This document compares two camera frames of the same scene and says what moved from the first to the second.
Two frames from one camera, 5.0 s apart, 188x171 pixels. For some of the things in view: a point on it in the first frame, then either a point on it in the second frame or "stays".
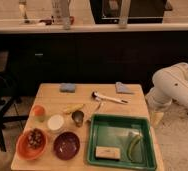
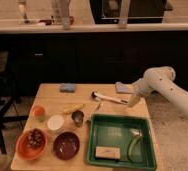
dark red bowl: [66, 145] stays
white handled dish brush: [98, 97] stays
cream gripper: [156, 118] to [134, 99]
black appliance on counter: [106, 12] stays
